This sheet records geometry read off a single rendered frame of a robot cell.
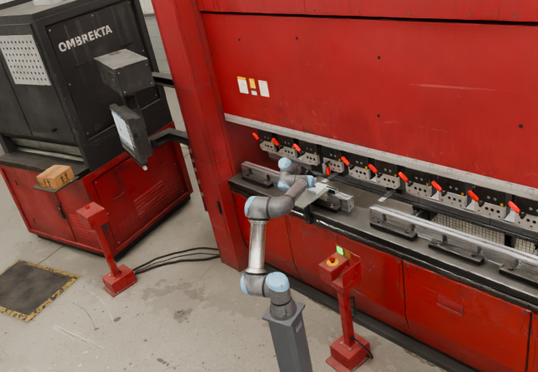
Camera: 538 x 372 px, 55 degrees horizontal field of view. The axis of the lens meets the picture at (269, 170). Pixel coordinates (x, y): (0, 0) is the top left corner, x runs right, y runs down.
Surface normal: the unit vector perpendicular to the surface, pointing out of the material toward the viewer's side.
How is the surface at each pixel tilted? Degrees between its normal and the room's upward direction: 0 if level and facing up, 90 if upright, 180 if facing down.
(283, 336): 90
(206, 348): 0
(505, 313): 90
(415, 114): 90
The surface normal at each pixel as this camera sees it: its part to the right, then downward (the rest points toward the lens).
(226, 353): -0.17, -0.87
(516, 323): -0.70, 0.44
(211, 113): 0.70, 0.23
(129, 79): 0.53, 0.32
